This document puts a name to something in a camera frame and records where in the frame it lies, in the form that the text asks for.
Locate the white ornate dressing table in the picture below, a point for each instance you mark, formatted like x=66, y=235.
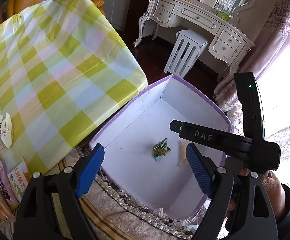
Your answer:
x=219, y=17

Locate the round biscuit clear packet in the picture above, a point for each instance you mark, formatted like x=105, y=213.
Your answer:
x=182, y=153

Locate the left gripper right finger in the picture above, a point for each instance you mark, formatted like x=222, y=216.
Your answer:
x=252, y=217

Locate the striped sofa cushion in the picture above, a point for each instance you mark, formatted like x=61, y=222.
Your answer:
x=113, y=215

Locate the white purple storage box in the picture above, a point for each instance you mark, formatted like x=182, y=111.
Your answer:
x=129, y=137

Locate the white slatted stool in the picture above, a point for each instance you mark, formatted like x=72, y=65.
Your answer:
x=188, y=47

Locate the pink lace curtain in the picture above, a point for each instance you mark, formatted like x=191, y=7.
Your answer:
x=270, y=64

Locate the green checkered tablecloth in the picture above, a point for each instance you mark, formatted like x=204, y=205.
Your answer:
x=64, y=70

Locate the person right hand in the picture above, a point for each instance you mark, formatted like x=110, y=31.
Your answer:
x=275, y=192

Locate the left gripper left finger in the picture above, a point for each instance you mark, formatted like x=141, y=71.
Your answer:
x=51, y=203

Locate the pink snack packet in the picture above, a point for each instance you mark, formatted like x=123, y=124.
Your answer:
x=5, y=187

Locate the dark green snack packet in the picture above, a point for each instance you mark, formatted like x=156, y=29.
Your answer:
x=161, y=149

